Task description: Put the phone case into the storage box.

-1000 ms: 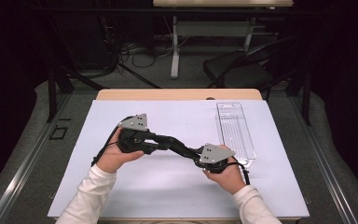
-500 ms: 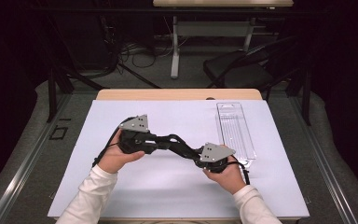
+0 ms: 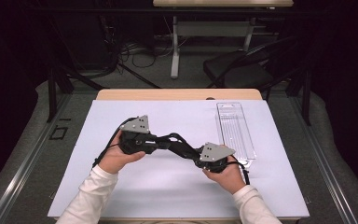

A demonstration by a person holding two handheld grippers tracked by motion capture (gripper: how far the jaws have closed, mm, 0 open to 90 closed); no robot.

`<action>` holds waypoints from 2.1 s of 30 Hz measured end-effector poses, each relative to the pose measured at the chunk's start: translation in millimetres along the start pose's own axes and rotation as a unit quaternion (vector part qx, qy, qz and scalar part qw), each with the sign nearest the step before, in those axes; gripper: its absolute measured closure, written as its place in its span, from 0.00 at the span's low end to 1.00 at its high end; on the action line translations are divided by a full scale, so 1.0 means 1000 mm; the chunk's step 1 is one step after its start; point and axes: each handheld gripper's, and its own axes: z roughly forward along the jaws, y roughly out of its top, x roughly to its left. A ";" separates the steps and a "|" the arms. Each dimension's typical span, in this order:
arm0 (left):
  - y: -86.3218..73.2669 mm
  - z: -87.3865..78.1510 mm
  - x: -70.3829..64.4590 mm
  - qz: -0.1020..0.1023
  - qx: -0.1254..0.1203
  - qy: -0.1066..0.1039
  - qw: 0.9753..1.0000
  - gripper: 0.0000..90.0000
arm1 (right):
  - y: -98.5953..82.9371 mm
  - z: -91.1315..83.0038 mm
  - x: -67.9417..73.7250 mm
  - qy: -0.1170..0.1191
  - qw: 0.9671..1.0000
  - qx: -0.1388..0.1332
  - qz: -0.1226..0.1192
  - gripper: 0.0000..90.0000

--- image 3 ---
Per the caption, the bundle of floor cables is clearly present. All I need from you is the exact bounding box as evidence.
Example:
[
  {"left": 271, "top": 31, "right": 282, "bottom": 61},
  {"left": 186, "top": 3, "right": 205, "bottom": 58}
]
[{"left": 116, "top": 38, "right": 176, "bottom": 70}]

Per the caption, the person's right hand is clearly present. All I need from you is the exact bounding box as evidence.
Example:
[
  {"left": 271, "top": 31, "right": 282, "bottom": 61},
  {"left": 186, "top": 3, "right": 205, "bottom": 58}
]
[{"left": 202, "top": 155, "right": 246, "bottom": 195}]

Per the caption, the wooden table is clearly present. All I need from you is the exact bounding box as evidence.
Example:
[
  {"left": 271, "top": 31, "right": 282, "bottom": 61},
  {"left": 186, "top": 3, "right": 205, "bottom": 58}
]
[{"left": 53, "top": 88, "right": 301, "bottom": 224}]

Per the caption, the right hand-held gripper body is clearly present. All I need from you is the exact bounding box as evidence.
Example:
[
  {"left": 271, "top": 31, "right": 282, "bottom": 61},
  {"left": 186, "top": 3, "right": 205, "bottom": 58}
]
[{"left": 195, "top": 142, "right": 237, "bottom": 174}]

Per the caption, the left hand-held gripper cable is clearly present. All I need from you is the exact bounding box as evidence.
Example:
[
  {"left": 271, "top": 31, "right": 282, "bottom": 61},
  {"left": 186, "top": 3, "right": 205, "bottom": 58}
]
[{"left": 92, "top": 117, "right": 138, "bottom": 169}]

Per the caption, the white-legged wooden desk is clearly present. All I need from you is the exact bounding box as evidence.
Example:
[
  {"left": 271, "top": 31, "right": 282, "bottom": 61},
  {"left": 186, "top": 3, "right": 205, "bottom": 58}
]
[{"left": 152, "top": 0, "right": 295, "bottom": 79}]

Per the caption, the white table mat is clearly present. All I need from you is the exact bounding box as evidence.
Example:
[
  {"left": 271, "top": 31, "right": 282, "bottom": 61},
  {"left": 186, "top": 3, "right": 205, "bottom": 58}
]
[{"left": 47, "top": 99, "right": 310, "bottom": 218}]

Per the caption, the black folding chair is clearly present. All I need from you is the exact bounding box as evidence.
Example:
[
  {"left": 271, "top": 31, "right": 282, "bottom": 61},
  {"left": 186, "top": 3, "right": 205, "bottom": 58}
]
[{"left": 202, "top": 35, "right": 299, "bottom": 91}]

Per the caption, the metal floor rail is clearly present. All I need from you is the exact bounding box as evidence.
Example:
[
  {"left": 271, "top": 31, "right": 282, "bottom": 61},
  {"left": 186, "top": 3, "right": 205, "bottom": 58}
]
[
  {"left": 0, "top": 92, "right": 73, "bottom": 224},
  {"left": 287, "top": 96, "right": 358, "bottom": 224}
]

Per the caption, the clear plastic packaging tray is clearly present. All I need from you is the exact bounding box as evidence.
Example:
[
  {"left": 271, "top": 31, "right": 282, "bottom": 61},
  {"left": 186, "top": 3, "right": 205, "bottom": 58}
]
[{"left": 214, "top": 102, "right": 257, "bottom": 169}]

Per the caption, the black metal stand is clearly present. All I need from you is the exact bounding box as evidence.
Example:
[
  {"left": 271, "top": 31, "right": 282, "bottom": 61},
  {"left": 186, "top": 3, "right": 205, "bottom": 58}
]
[
  {"left": 45, "top": 66, "right": 106, "bottom": 124},
  {"left": 285, "top": 69, "right": 312, "bottom": 127}
]

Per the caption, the person's left hand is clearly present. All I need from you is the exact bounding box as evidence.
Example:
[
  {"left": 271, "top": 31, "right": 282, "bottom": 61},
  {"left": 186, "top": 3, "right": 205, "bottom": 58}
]
[{"left": 97, "top": 138, "right": 146, "bottom": 175}]

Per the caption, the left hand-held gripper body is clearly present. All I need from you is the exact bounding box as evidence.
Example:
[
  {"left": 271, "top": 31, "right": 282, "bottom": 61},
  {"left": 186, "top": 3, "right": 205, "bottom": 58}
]
[{"left": 117, "top": 115, "right": 161, "bottom": 156}]

